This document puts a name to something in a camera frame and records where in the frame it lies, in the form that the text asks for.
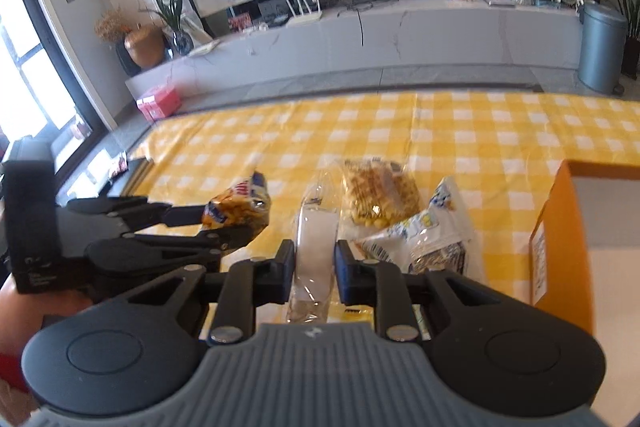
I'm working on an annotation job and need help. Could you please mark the clear plastic snack packet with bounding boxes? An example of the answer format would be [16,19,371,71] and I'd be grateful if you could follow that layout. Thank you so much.
[286,171,341,324]

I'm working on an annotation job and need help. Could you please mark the white sunflower seed bag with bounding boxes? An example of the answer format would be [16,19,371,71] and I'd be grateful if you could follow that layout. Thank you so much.
[355,176,487,283]

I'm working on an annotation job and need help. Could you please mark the yellow blue snack bag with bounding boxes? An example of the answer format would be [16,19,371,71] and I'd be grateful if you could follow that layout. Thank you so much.
[201,170,271,235]

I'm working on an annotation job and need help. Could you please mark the yellow popcorn snack bag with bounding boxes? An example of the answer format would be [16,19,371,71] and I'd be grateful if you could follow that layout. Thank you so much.
[342,158,422,229]

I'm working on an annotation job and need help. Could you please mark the pink box on floor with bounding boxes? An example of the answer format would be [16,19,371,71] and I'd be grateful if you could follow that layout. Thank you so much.
[137,84,181,122]

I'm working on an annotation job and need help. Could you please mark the copper round vase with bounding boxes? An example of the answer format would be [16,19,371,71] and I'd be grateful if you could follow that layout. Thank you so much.
[124,25,165,69]

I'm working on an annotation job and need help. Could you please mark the green plant glass vase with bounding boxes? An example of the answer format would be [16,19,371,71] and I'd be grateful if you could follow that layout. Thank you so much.
[141,0,194,56]

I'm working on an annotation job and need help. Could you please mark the yellow checkered tablecloth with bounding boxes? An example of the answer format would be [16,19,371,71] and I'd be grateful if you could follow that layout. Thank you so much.
[139,91,639,298]

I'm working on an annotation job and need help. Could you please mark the orange cardboard box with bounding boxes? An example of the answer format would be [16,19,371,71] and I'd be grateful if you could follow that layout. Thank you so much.
[529,160,639,336]

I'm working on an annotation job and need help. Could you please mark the white wifi router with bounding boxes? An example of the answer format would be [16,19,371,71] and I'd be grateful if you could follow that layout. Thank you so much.
[285,0,322,27]

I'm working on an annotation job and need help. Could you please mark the white marble tv console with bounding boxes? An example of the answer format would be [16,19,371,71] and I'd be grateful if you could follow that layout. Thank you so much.
[126,0,582,98]

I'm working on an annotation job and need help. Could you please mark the grey metal trash bin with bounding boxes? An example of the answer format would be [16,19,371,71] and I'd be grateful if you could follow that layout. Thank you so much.
[577,3,627,95]

